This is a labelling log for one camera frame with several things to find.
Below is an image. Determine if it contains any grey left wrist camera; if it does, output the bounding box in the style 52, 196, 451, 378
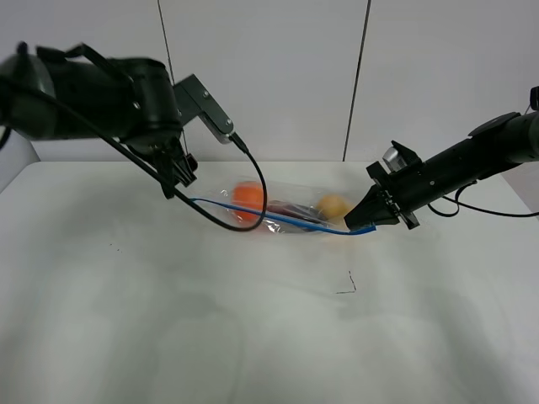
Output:
173, 74, 234, 144

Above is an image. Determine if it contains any orange fruit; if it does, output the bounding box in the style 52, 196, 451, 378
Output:
231, 181, 264, 225

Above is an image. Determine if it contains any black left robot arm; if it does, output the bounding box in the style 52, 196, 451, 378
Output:
1, 42, 197, 199

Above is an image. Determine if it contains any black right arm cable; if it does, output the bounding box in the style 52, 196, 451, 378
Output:
427, 87, 539, 219

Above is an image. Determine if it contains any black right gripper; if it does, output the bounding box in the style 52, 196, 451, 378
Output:
344, 141, 424, 232

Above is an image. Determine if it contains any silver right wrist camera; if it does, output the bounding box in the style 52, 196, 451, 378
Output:
382, 146, 408, 173

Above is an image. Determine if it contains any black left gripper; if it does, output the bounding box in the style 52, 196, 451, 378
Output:
107, 57, 198, 199

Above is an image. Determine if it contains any black left camera cable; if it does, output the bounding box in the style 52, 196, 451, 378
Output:
0, 79, 269, 232

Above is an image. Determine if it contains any yellow pear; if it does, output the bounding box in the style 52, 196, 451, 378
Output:
316, 194, 353, 221

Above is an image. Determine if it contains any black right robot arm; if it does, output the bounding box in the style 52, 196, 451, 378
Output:
344, 112, 538, 231

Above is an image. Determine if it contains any clear zip bag blue seal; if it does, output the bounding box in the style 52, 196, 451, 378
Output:
191, 177, 376, 236

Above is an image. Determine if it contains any dark purple eggplant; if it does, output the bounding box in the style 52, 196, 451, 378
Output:
267, 200, 326, 225

